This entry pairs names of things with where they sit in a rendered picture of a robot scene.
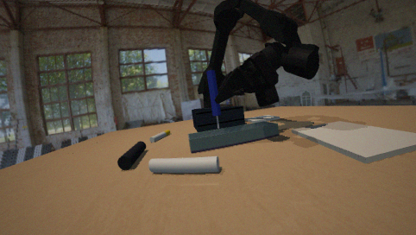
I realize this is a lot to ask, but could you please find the blue stylus with grey tip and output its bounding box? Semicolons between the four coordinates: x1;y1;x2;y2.
206;70;221;129

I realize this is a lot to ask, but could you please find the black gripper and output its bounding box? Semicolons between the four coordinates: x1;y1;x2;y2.
215;51;279;104

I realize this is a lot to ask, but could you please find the black cylinder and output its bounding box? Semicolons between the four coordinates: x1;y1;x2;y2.
117;141;146;170

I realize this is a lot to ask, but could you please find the grey keyboard with white letter keys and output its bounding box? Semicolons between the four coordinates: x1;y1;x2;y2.
188;121;279;153

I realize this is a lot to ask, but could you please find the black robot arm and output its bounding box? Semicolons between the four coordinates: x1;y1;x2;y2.
198;0;319;108

